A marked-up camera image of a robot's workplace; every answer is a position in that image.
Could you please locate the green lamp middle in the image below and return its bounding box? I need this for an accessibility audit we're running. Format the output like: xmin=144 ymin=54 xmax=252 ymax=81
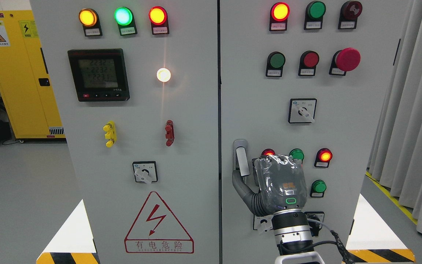
xmin=289 ymin=148 xmax=305 ymax=164

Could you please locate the red electric warning sticker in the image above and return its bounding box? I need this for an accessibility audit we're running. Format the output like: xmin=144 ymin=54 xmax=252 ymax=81
xmin=124 ymin=191 xmax=195 ymax=254

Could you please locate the red lit indicator lamp left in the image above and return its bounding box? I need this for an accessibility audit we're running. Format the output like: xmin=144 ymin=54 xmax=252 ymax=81
xmin=149 ymin=5 xmax=170 ymax=35

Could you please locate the black digital power meter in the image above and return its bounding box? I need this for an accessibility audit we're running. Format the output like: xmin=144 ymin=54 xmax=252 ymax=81
xmin=67 ymin=48 xmax=130 ymax=102

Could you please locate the silver cabinet door handle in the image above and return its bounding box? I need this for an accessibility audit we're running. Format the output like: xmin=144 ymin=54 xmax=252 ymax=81
xmin=233 ymin=139 xmax=251 ymax=177

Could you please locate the green lit indicator lamp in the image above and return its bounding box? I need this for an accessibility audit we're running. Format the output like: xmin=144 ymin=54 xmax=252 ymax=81
xmin=114 ymin=7 xmax=137 ymax=36

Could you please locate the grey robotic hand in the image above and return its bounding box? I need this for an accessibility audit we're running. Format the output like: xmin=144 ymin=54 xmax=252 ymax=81
xmin=232 ymin=154 xmax=307 ymax=217

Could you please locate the black key switch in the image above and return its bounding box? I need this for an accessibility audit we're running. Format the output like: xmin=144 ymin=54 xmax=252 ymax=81
xmin=305 ymin=212 xmax=325 ymax=237

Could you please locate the green lamp top right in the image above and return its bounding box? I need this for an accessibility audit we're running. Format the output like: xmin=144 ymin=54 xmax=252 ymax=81
xmin=304 ymin=1 xmax=326 ymax=30

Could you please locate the green push button lower right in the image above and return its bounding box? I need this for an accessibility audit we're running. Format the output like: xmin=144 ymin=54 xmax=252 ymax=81
xmin=310 ymin=179 xmax=327 ymax=198

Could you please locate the grey curtain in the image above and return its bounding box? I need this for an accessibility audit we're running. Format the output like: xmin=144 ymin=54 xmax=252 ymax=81
xmin=369 ymin=0 xmax=422 ymax=234

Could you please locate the red emergency stop button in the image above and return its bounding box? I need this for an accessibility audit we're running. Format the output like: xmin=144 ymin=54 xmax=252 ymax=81
xmin=329 ymin=47 xmax=361 ymax=76

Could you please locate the red push button upper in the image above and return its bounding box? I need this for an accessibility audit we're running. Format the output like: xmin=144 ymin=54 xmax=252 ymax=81
xmin=298 ymin=50 xmax=320 ymax=77

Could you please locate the white lit indicator lamp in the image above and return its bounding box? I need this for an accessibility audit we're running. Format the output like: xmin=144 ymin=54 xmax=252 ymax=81
xmin=156 ymin=67 xmax=171 ymax=83

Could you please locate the grey left cabinet door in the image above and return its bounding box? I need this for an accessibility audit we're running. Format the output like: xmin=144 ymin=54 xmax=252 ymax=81
xmin=30 ymin=0 xmax=219 ymax=264

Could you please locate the yellow safety cabinet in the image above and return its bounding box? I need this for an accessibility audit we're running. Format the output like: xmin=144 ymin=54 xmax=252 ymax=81
xmin=0 ymin=10 xmax=65 ymax=140

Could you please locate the grey cabinet door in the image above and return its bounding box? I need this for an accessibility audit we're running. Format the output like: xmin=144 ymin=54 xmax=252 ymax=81
xmin=30 ymin=0 xmax=219 ymax=264
xmin=221 ymin=0 xmax=412 ymax=264

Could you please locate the red lit lamp middle left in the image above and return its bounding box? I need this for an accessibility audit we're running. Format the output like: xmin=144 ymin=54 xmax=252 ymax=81
xmin=261 ymin=148 xmax=276 ymax=157

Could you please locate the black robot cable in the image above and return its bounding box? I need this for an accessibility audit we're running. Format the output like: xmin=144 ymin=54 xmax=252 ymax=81
xmin=279 ymin=218 xmax=354 ymax=264

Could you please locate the upper right selector switch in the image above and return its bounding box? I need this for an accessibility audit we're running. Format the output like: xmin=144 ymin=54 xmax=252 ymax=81
xmin=288 ymin=98 xmax=318 ymax=124

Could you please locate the lower white selector switch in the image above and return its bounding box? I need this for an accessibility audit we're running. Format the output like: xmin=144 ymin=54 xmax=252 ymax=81
xmin=253 ymin=214 xmax=273 ymax=234

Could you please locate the grey right cabinet door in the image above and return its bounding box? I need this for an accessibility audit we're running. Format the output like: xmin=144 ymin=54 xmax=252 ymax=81
xmin=221 ymin=0 xmax=412 ymax=264

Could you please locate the yellow terminal connector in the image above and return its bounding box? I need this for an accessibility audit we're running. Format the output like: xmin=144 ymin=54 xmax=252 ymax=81
xmin=103 ymin=120 xmax=117 ymax=148

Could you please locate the red lit lamp middle right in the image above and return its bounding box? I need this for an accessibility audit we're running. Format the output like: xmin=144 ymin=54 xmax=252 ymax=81
xmin=314 ymin=148 xmax=333 ymax=168

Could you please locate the yellow indicator lamp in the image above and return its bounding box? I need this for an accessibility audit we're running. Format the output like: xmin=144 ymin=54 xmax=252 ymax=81
xmin=78 ymin=8 xmax=103 ymax=37

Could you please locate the green push button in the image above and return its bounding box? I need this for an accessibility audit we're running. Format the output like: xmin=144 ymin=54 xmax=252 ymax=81
xmin=310 ymin=179 xmax=327 ymax=198
xmin=265 ymin=51 xmax=286 ymax=77

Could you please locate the green push button upper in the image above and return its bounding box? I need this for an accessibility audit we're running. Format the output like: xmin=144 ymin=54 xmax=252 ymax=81
xmin=265 ymin=51 xmax=286 ymax=77

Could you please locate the red terminal connector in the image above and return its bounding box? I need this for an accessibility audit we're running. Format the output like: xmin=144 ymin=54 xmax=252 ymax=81
xmin=164 ymin=120 xmax=175 ymax=147

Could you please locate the red lit lamp top right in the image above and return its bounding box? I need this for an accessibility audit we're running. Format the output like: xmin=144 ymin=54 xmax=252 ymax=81
xmin=269 ymin=2 xmax=291 ymax=32

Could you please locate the left door selector switch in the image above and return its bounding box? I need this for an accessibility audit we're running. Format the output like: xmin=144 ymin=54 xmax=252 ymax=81
xmin=132 ymin=161 xmax=158 ymax=184

